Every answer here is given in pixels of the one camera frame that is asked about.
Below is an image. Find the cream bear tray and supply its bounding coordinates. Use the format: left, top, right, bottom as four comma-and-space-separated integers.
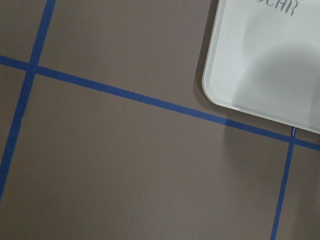
202, 0, 320, 133

